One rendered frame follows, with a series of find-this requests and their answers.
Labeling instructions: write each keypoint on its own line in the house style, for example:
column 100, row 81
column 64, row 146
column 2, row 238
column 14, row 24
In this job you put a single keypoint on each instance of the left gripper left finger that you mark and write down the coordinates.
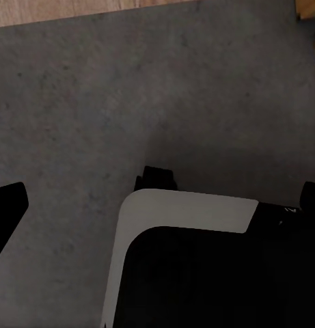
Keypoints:
column 13, row 205

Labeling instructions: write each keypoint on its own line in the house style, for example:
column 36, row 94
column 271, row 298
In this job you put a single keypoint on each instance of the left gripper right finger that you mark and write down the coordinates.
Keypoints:
column 307, row 201

